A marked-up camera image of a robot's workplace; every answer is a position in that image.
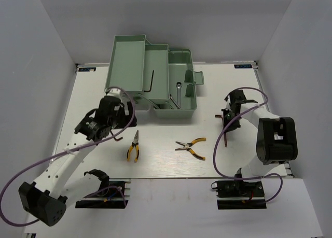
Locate dark hex key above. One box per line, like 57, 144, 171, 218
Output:
110, 131, 123, 142
143, 70, 155, 93
214, 114, 228, 147

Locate large silver ratchet wrench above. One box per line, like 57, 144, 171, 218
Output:
176, 81, 182, 109

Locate green toolbox with clear lid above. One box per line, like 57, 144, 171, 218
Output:
105, 34, 204, 119

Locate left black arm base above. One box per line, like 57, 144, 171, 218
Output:
75, 179, 131, 209

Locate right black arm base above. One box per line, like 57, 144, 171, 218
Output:
211, 180, 265, 199

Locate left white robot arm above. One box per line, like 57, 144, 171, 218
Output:
19, 95, 136, 227

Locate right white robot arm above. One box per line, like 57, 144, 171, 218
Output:
222, 89, 298, 196

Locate left yellow black pliers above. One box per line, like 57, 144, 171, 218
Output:
126, 130, 140, 163

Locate yellow black pliers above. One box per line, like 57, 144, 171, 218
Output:
175, 137, 206, 161
126, 130, 140, 163

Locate right yellow black pliers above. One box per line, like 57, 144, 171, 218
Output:
175, 137, 206, 161

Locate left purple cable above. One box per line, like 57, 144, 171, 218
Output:
0, 86, 137, 226

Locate purple cable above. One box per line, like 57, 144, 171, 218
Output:
0, 86, 137, 226
213, 87, 283, 203

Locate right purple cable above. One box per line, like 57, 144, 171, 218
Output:
213, 87, 283, 203

